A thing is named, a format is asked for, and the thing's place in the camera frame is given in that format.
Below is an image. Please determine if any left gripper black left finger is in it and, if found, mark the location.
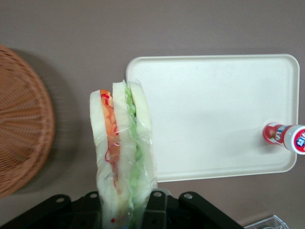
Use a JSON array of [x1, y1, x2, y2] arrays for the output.
[[69, 191, 104, 229]]

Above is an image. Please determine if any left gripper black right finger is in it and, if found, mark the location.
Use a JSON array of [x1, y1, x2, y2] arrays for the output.
[[140, 189, 173, 229]]

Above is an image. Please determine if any plastic-wrapped triangle sandwich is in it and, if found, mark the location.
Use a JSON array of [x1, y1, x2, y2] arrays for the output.
[[89, 80, 159, 229]]

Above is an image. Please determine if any cream plastic tray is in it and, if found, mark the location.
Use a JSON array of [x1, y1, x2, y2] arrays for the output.
[[125, 54, 300, 183]]

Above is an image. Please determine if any brown wicker basket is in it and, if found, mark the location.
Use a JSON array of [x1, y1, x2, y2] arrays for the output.
[[0, 44, 57, 198]]

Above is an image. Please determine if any clear acrylic bottle stand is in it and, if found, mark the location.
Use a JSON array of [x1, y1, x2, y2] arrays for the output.
[[243, 214, 287, 229]]

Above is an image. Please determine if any red-label white-cap bottle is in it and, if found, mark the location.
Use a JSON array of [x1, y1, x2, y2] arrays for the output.
[[263, 122, 305, 156]]

